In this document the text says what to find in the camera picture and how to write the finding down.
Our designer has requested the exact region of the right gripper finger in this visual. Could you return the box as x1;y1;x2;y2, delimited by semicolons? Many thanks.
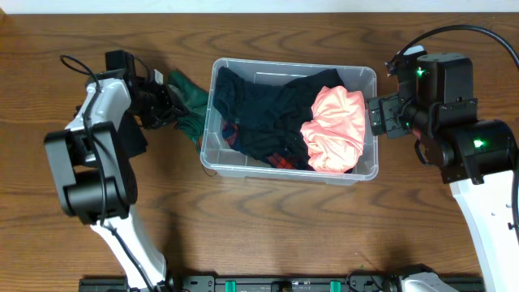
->
367;95;389;135
383;93;409;139

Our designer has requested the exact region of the dark green garment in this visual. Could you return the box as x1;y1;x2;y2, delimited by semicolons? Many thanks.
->
168;71;208;148

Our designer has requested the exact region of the black garment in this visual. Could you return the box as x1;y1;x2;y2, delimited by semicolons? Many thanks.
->
237;67;345;171
118;113;148;158

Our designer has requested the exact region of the salmon pink garment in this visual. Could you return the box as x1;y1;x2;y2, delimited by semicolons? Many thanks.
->
300;86;366;174

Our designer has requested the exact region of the red navy plaid shirt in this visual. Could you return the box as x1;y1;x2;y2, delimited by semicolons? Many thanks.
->
221;122;301;170

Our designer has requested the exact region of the dark navy garment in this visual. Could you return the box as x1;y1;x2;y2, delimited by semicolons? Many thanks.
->
213;67;298;130

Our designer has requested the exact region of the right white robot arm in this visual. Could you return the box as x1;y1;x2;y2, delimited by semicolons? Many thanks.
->
367;45;518;291

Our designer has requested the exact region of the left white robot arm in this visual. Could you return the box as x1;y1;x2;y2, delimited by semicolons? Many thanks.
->
44;50;189;291

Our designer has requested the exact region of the clear plastic storage container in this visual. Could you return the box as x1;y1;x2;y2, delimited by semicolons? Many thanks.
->
199;58;379;186

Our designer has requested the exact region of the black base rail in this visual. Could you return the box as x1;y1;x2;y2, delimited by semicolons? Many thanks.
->
79;264;486;292

